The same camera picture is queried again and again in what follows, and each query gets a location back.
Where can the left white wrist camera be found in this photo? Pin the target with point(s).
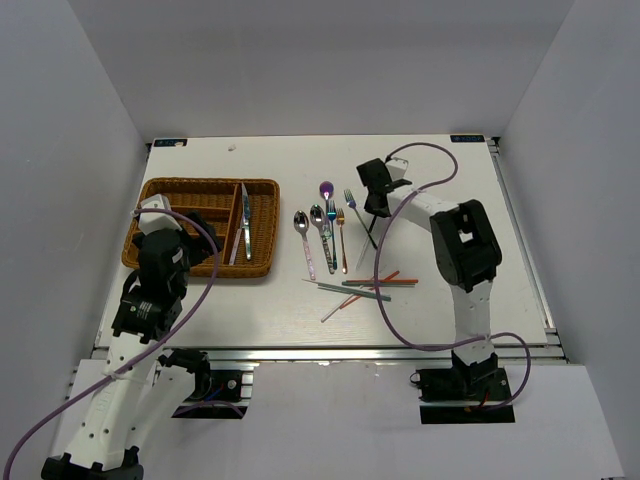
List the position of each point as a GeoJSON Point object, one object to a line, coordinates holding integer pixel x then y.
{"type": "Point", "coordinates": [156, 221]}

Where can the orange white chopstick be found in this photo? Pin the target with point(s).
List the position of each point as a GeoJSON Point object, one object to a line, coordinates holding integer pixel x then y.
{"type": "Point", "coordinates": [351, 298]}

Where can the knife with green handle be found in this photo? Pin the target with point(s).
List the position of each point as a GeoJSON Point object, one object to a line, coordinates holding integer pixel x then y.
{"type": "Point", "coordinates": [246, 222]}

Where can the aluminium table rail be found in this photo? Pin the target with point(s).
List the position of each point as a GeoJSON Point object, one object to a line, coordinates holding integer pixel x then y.
{"type": "Point", "coordinates": [551, 332]}

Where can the left blue table sticker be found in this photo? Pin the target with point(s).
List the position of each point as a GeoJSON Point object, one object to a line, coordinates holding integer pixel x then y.
{"type": "Point", "coordinates": [169, 143]}

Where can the woven wicker cutlery basket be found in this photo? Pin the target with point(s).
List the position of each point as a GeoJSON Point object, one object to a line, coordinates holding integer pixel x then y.
{"type": "Point", "coordinates": [219, 203]}

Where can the orange chopstick long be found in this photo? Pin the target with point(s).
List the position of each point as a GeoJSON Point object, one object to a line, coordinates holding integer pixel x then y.
{"type": "Point", "coordinates": [388, 281]}

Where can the right blue table sticker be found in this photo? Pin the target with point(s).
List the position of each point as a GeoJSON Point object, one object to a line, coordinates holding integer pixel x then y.
{"type": "Point", "coordinates": [463, 138]}

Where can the copper metal fork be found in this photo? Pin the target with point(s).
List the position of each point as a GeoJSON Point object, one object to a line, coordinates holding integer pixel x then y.
{"type": "Point", "coordinates": [341, 222]}

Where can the blue metal fork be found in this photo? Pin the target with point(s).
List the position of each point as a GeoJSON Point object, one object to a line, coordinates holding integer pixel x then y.
{"type": "Point", "coordinates": [332, 215]}

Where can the teal chopstick lower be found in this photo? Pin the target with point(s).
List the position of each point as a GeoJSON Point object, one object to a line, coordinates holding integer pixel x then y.
{"type": "Point", "coordinates": [382, 297]}

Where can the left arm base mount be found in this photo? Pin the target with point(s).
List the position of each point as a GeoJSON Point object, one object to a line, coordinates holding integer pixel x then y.
{"type": "Point", "coordinates": [216, 394]}

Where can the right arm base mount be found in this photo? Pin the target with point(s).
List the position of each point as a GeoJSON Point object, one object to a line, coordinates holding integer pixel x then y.
{"type": "Point", "coordinates": [444, 398]}

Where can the purple bowl spoon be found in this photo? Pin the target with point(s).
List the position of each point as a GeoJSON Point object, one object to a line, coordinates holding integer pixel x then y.
{"type": "Point", "coordinates": [326, 189]}

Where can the blue table sticker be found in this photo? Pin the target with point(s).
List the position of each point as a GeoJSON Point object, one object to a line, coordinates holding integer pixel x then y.
{"type": "Point", "coordinates": [463, 138]}
{"type": "Point", "coordinates": [169, 143]}

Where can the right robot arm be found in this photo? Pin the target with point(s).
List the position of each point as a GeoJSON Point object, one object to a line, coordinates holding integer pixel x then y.
{"type": "Point", "coordinates": [467, 255]}

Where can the knife with pink handle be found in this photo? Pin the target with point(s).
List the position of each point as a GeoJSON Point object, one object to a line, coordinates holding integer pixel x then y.
{"type": "Point", "coordinates": [239, 235]}

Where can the silver spoon pink handle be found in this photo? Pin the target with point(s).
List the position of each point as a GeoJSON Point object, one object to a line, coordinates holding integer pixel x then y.
{"type": "Point", "coordinates": [301, 225]}

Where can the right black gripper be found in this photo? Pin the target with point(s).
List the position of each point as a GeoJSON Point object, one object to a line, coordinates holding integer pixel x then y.
{"type": "Point", "coordinates": [366, 207]}

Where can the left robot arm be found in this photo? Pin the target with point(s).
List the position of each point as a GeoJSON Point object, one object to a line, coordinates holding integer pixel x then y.
{"type": "Point", "coordinates": [141, 386]}

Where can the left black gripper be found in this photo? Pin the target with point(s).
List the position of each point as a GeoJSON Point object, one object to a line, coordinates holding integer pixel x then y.
{"type": "Point", "coordinates": [200, 243]}

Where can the silver spoon patterned handle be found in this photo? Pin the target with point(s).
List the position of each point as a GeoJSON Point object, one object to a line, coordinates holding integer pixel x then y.
{"type": "Point", "coordinates": [319, 220]}

